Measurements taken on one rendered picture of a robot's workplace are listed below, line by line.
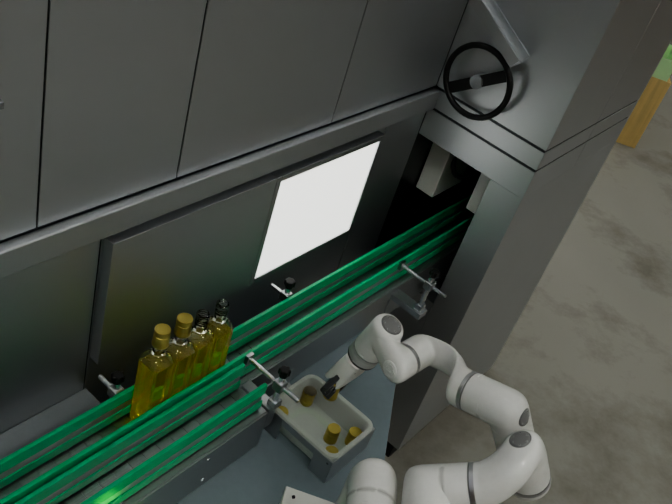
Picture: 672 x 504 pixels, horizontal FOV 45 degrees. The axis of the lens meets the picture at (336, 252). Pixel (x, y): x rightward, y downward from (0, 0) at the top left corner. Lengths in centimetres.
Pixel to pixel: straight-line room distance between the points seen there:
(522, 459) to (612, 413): 231
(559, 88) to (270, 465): 120
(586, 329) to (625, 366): 26
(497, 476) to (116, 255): 83
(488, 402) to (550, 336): 240
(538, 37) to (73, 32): 128
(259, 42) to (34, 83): 50
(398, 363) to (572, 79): 89
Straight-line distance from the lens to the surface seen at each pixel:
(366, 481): 161
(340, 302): 220
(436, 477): 159
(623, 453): 371
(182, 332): 173
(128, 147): 154
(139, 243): 167
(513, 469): 156
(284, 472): 203
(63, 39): 134
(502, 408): 165
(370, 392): 228
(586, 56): 219
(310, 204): 211
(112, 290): 171
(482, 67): 231
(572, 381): 388
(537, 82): 225
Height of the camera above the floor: 235
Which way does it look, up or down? 36 degrees down
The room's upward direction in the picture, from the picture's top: 19 degrees clockwise
